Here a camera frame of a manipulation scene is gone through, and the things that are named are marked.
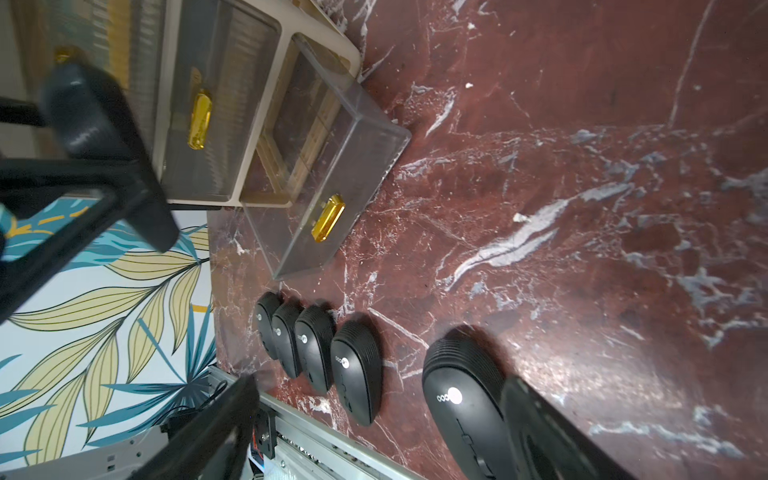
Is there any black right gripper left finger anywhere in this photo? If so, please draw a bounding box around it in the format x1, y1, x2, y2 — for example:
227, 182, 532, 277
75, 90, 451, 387
129, 375, 259, 480

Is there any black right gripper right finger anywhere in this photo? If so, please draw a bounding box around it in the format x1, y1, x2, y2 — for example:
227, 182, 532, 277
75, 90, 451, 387
500, 376, 633, 479

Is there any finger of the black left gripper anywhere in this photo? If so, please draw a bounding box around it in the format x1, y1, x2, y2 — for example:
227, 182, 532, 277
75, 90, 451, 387
1, 60, 180, 318

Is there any black computer mouse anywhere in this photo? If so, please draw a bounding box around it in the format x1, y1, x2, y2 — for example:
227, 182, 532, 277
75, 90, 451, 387
295, 305, 334, 395
422, 331, 518, 479
254, 291, 282, 360
271, 298, 303, 379
330, 317, 383, 427

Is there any clear drawer gold handle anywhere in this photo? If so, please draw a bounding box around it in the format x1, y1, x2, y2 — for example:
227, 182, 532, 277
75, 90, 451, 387
42, 1, 167, 149
240, 34, 411, 280
160, 0, 283, 204

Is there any beige drawer organizer cabinet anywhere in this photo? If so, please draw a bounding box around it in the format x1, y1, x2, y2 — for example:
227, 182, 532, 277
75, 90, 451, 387
1, 1, 362, 207

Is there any clear bottom drawer gold handle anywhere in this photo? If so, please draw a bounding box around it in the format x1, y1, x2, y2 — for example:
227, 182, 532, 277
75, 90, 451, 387
240, 34, 411, 280

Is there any clear top drawer gold handle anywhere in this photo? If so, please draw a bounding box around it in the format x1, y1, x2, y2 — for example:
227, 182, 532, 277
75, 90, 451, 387
42, 1, 167, 149

